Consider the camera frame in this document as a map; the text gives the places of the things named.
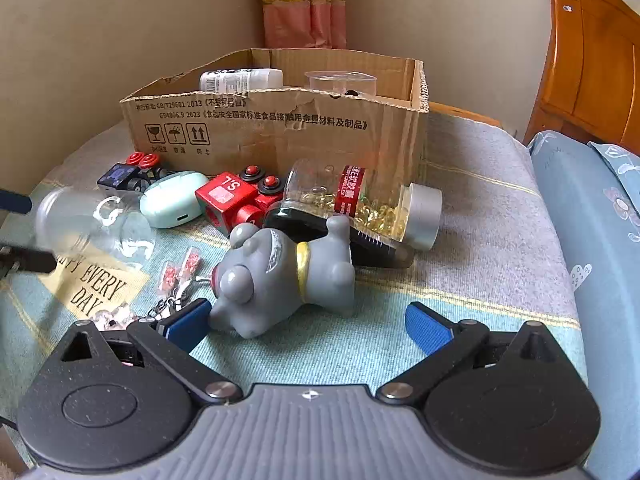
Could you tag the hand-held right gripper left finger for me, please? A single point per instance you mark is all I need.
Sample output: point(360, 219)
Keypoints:
point(186, 324)

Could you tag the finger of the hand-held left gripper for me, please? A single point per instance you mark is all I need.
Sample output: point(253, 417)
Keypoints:
point(27, 258)
point(15, 202)

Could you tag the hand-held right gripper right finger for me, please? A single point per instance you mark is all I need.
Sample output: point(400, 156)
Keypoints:
point(427, 327)

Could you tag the clear glass cup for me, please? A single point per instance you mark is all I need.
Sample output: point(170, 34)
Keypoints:
point(85, 220)

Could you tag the black toy train car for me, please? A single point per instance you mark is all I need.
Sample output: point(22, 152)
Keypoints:
point(117, 176)

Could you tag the mint green earbuds case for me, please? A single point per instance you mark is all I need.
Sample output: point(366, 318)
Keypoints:
point(170, 200)

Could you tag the red toy train car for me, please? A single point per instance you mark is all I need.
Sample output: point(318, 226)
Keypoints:
point(225, 200)

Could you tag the clear bottle of yellow capsules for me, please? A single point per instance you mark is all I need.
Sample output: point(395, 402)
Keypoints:
point(380, 205)

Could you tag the brown cardboard box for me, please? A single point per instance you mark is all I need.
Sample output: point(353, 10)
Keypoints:
point(280, 125)

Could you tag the black comb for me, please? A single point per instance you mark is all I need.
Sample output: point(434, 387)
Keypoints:
point(380, 250)

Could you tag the blue floral bedding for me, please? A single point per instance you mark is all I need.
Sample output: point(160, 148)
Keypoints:
point(590, 285)

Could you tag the blue floral pillow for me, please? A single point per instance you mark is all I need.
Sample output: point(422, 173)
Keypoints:
point(620, 180)

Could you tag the white plastic bottle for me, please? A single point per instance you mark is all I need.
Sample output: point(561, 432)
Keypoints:
point(235, 80)

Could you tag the clear plastic container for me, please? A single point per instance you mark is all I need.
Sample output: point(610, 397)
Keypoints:
point(340, 82)

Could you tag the wooden headboard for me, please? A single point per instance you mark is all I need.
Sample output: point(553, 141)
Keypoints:
point(590, 60)

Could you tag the pink curtain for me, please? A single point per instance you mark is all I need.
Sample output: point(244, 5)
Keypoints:
point(305, 5)

